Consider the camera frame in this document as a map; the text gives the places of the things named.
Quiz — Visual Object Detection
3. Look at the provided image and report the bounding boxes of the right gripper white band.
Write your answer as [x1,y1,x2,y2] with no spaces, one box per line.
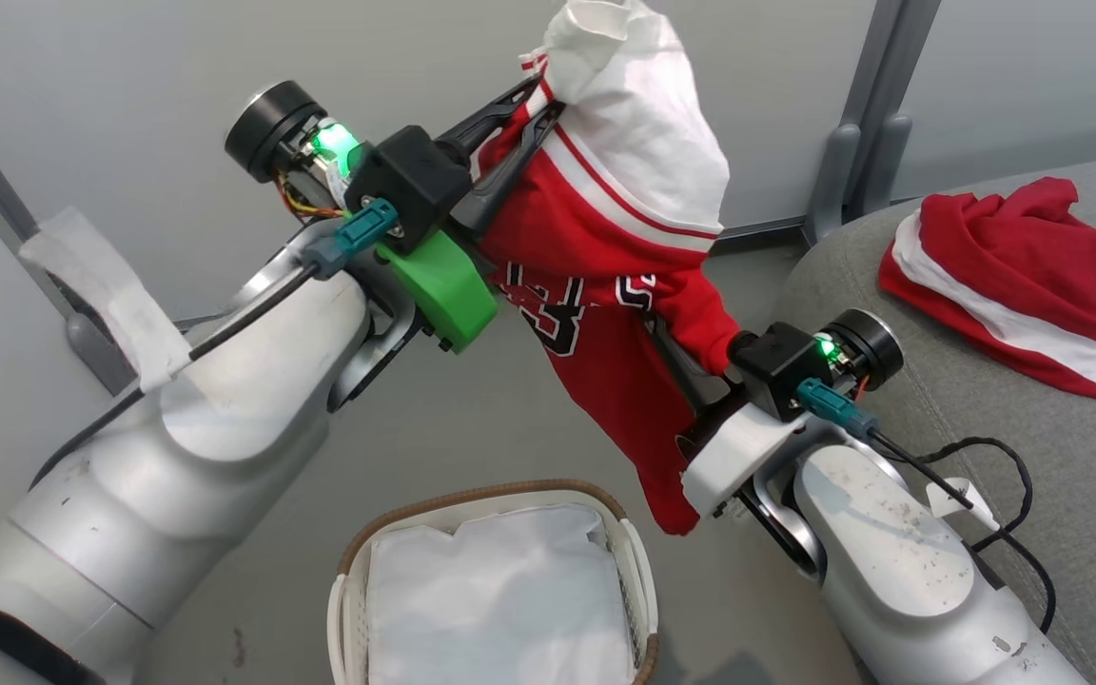
[649,309,904,520]

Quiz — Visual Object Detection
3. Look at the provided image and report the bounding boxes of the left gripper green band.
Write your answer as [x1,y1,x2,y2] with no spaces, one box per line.
[224,75,565,355]

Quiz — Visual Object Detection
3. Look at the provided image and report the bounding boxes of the red white basketball shorts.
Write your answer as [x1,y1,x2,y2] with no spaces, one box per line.
[878,176,1096,406]

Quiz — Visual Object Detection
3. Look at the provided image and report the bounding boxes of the grey fabric sofa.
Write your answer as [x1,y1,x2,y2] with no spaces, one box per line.
[774,148,1096,685]

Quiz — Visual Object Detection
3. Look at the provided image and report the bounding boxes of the white cloth basket liner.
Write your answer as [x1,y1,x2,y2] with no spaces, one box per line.
[365,503,640,685]

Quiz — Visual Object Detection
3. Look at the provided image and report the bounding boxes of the white laundry basket brown rim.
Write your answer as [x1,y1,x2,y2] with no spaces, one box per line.
[326,478,661,685]

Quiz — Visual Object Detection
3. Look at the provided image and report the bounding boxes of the large white tape strip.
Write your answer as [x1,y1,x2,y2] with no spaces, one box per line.
[18,206,194,393]

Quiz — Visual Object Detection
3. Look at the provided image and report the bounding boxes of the grey partition foot tube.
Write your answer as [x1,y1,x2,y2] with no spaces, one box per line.
[66,312,138,397]

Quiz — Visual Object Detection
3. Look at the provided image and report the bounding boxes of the teal right cable connector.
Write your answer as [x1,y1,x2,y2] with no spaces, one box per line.
[794,377,879,440]

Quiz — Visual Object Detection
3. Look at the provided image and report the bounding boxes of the teal cable connector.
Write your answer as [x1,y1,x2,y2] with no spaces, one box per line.
[300,201,401,282]
[794,377,879,440]

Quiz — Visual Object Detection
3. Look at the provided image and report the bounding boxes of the teal left cable connector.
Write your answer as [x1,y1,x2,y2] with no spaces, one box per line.
[300,201,401,282]

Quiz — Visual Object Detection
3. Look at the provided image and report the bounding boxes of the small white cable tag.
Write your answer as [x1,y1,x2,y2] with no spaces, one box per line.
[925,478,1000,533]

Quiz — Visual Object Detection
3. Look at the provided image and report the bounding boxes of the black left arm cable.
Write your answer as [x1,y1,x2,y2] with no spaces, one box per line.
[29,264,323,488]

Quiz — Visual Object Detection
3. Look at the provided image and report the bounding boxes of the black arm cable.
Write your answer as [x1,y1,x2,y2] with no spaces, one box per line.
[29,264,323,488]
[864,428,1059,636]

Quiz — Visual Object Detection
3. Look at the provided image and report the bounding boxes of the grey partition post with feet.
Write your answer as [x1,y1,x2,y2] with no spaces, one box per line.
[802,0,942,248]

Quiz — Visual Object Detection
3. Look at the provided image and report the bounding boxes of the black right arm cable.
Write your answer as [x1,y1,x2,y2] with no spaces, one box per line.
[864,428,1059,636]

